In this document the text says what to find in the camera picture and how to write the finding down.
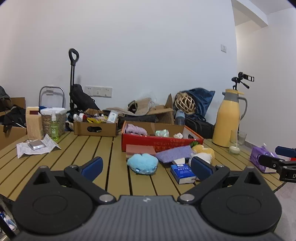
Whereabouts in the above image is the tan paper carton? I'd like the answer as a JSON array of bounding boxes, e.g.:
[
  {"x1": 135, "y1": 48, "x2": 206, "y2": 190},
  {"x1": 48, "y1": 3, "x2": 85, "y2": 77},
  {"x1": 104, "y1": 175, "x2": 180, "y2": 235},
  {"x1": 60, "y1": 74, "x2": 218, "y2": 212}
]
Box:
[{"x1": 26, "y1": 107, "x2": 44, "y2": 140}]

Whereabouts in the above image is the white plush toy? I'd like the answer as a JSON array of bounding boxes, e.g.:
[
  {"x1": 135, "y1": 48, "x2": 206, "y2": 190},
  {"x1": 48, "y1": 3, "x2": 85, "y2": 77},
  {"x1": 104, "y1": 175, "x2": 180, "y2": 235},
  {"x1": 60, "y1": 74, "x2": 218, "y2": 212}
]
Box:
[{"x1": 188, "y1": 153, "x2": 212, "y2": 166}]

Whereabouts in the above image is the black green backpack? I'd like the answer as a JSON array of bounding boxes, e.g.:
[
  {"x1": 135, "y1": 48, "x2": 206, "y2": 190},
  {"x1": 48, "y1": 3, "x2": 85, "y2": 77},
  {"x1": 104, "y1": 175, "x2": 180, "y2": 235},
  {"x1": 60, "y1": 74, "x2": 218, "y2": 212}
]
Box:
[{"x1": 0, "y1": 86, "x2": 13, "y2": 112}]

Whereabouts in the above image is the red cardboard box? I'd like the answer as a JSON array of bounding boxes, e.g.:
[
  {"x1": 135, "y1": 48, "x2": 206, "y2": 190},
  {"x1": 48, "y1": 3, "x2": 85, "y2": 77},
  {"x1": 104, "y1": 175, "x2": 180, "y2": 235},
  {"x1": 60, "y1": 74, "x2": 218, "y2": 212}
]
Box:
[{"x1": 121, "y1": 121, "x2": 204, "y2": 152}]

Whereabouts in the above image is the black carry case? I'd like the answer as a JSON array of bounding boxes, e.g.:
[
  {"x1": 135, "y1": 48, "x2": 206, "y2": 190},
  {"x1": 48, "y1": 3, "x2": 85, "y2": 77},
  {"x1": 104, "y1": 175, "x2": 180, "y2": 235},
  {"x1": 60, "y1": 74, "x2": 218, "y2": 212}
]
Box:
[{"x1": 185, "y1": 117, "x2": 215, "y2": 139}]

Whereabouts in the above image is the lilac fuzzy headband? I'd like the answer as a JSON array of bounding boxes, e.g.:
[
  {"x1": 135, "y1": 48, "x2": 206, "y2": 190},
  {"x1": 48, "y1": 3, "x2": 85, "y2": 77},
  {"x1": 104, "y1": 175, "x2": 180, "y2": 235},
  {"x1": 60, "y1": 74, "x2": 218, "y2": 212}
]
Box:
[{"x1": 125, "y1": 124, "x2": 147, "y2": 136}]

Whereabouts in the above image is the blue small book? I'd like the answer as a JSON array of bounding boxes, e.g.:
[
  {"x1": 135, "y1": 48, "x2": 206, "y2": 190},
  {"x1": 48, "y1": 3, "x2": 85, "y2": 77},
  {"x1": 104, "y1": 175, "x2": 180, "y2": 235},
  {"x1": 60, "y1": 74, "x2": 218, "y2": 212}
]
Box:
[{"x1": 170, "y1": 164, "x2": 196, "y2": 185}]

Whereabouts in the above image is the light blue plush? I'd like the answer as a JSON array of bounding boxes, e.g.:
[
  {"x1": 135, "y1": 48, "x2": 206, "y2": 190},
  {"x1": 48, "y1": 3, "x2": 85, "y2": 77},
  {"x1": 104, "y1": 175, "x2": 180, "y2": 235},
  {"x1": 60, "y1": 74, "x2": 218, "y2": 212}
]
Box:
[{"x1": 127, "y1": 153, "x2": 159, "y2": 175}]

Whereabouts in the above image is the small white ball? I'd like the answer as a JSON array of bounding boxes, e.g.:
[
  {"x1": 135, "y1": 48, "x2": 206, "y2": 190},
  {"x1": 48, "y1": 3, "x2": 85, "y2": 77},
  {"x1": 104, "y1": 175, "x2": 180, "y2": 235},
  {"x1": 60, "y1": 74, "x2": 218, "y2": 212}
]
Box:
[{"x1": 174, "y1": 133, "x2": 183, "y2": 139}]

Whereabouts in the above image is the large brown cardboard box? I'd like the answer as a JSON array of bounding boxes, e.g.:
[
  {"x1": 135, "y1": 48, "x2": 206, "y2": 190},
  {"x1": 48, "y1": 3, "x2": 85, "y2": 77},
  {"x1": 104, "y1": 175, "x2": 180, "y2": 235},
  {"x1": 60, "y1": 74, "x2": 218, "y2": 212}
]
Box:
[{"x1": 0, "y1": 97, "x2": 27, "y2": 150}]

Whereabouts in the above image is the black camera tripod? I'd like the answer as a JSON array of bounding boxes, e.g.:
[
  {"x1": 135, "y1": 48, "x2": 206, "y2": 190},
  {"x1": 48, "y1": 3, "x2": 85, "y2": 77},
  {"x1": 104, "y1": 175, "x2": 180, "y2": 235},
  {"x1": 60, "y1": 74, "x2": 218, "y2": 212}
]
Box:
[{"x1": 231, "y1": 72, "x2": 255, "y2": 90}]

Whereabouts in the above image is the beige fleece slipper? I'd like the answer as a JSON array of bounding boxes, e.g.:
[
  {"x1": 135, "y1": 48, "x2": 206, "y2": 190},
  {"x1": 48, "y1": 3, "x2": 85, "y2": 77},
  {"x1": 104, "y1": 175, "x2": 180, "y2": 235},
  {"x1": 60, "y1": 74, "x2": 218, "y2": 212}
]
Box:
[{"x1": 105, "y1": 97, "x2": 154, "y2": 116}]

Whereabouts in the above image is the blue water bottle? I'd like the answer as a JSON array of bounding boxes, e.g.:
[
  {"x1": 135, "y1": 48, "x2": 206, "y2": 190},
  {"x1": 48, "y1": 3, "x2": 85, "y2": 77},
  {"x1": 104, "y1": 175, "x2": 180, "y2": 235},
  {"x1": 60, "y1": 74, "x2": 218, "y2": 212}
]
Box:
[{"x1": 175, "y1": 109, "x2": 186, "y2": 126}]

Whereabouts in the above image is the small brown cardboard tray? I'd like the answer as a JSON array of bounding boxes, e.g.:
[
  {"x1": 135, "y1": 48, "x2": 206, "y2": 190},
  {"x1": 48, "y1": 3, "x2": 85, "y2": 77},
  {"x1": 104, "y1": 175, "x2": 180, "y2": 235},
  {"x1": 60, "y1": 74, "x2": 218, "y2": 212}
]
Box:
[{"x1": 73, "y1": 109, "x2": 118, "y2": 137}]

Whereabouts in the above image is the iridescent white soft bag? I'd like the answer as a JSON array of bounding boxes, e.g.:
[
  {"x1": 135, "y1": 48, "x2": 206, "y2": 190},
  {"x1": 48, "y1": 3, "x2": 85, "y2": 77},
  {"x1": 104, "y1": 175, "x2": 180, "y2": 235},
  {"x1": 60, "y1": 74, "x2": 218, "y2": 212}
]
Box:
[{"x1": 155, "y1": 129, "x2": 170, "y2": 138}]

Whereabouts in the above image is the dark blue cushion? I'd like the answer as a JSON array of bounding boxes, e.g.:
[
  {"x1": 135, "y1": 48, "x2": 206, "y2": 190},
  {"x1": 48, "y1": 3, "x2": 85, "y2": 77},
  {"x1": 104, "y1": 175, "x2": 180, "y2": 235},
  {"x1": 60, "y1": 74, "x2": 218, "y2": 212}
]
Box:
[{"x1": 173, "y1": 88, "x2": 215, "y2": 121}]

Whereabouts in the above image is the green spray bottle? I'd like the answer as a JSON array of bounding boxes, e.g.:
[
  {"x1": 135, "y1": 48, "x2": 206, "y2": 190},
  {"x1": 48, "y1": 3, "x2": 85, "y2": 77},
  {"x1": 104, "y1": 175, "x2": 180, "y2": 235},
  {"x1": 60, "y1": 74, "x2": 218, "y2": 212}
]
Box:
[{"x1": 51, "y1": 111, "x2": 59, "y2": 142}]

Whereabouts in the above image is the silver folding chair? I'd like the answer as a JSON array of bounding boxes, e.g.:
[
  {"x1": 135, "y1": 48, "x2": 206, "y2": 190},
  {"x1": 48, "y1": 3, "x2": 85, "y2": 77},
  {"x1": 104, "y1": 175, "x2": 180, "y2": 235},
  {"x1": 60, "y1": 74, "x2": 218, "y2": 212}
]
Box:
[{"x1": 38, "y1": 85, "x2": 66, "y2": 108}]

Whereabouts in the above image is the yellow plush toy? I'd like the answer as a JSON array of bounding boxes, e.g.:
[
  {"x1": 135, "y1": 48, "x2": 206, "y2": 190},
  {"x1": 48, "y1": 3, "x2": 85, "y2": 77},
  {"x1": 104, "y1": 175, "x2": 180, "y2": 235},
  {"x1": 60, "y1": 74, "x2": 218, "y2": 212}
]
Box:
[{"x1": 192, "y1": 145, "x2": 215, "y2": 160}]

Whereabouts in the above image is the silver foil packet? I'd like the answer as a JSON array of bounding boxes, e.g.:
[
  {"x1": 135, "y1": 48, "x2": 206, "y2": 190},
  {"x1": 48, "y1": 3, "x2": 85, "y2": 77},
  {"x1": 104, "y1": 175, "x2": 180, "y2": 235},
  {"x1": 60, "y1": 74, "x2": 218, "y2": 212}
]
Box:
[{"x1": 27, "y1": 140, "x2": 46, "y2": 151}]

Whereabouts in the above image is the white wall socket strip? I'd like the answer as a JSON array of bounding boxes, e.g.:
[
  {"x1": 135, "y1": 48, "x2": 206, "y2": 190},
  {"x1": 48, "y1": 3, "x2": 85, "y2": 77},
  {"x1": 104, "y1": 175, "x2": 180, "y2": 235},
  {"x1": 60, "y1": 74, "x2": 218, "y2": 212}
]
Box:
[{"x1": 84, "y1": 86, "x2": 113, "y2": 98}]

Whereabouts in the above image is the black folding cart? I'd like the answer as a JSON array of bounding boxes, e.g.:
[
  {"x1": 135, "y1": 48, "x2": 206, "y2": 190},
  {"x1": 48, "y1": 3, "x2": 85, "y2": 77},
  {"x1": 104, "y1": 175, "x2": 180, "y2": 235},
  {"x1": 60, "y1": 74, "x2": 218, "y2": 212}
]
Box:
[{"x1": 68, "y1": 48, "x2": 100, "y2": 115}]

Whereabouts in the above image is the clear grain container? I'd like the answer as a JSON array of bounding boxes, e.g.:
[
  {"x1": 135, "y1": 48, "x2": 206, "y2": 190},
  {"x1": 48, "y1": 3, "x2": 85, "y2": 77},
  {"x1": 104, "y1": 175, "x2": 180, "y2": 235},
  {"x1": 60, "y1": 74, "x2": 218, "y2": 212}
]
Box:
[{"x1": 40, "y1": 108, "x2": 67, "y2": 137}]

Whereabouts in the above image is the white paper leaflet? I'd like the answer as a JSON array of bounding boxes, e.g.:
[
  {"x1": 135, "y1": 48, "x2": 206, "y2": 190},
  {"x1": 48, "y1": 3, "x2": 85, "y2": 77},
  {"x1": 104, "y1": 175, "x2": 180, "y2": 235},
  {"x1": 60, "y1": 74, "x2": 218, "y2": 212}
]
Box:
[{"x1": 16, "y1": 134, "x2": 61, "y2": 159}]

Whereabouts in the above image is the glass cup with candle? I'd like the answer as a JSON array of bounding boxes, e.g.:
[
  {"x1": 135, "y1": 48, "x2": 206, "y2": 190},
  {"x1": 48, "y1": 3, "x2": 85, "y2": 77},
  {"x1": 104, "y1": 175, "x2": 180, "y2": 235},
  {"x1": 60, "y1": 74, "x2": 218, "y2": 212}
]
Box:
[{"x1": 228, "y1": 130, "x2": 247, "y2": 155}]

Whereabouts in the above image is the pink layered sponge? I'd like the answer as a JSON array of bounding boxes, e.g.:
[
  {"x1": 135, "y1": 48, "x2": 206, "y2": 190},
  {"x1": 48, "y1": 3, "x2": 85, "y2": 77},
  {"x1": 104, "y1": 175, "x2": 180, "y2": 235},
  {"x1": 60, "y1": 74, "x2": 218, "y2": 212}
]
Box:
[{"x1": 126, "y1": 145, "x2": 156, "y2": 159}]

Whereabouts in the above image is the open brown cardboard box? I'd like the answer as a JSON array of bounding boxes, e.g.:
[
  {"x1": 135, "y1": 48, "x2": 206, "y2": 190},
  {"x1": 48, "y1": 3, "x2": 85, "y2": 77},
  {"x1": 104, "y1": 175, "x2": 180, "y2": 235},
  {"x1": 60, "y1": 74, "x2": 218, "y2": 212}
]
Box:
[{"x1": 147, "y1": 94, "x2": 175, "y2": 124}]

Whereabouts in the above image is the purple tissue pack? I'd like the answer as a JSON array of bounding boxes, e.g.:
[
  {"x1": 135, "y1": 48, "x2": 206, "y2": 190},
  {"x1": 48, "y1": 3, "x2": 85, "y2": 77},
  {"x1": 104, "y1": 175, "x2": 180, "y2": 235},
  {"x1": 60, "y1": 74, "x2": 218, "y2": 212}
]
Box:
[{"x1": 249, "y1": 144, "x2": 278, "y2": 174}]

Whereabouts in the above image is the yellow thermos jug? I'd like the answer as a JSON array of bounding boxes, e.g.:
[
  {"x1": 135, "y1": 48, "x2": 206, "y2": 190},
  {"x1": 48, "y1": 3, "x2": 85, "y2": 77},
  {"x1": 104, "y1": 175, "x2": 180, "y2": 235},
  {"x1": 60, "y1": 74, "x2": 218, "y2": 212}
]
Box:
[{"x1": 212, "y1": 89, "x2": 248, "y2": 148}]

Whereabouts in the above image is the purple sponge cloth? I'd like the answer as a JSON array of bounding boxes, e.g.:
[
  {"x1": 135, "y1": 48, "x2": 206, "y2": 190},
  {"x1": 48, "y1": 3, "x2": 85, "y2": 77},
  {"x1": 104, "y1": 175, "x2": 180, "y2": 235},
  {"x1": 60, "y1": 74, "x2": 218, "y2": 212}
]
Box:
[{"x1": 156, "y1": 146, "x2": 193, "y2": 163}]

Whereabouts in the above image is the wicker rattan ball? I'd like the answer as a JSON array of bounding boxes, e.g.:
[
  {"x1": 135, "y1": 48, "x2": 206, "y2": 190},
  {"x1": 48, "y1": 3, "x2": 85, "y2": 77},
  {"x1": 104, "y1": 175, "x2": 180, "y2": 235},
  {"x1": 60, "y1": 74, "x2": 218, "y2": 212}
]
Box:
[{"x1": 174, "y1": 92, "x2": 196, "y2": 115}]

